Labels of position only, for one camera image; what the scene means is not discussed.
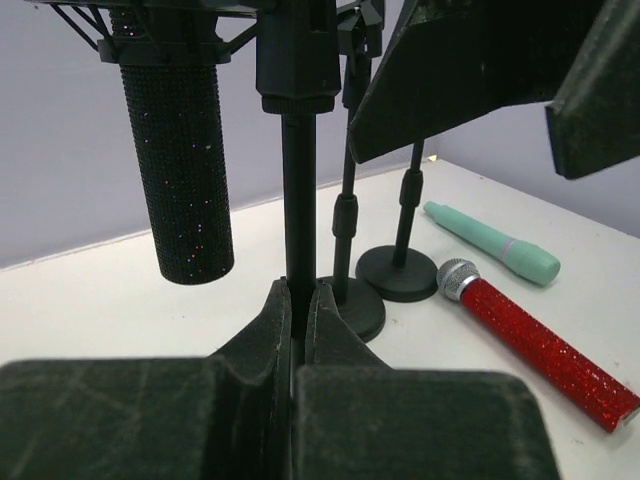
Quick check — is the black tripod mic stand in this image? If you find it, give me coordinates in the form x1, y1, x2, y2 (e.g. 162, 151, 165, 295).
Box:
51, 1, 341, 359

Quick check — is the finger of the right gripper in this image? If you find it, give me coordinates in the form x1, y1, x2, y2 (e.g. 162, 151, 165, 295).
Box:
545, 1, 639, 179
348, 0, 603, 164

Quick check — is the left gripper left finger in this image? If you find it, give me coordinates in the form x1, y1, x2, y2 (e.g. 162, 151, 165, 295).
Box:
1, 280, 292, 479

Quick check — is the right round-base mic stand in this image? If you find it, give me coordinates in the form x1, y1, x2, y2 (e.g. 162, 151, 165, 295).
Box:
355, 140, 438, 303

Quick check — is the black glitter microphone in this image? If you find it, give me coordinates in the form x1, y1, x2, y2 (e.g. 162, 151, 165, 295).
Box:
109, 7, 234, 285

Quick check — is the teal green microphone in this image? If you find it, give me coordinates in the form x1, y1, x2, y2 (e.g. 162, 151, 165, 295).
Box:
423, 201, 561, 287

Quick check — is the red glitter microphone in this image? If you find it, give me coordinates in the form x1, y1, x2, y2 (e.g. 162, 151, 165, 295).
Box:
436, 258, 639, 433

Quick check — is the middle round-base mic stand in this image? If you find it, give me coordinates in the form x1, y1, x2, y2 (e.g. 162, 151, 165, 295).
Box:
322, 1, 386, 342

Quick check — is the round-base mic stand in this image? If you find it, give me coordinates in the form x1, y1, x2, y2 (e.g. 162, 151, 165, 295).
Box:
322, 1, 386, 342
355, 140, 438, 303

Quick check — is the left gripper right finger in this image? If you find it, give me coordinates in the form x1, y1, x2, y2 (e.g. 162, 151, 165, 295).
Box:
293, 283, 560, 479

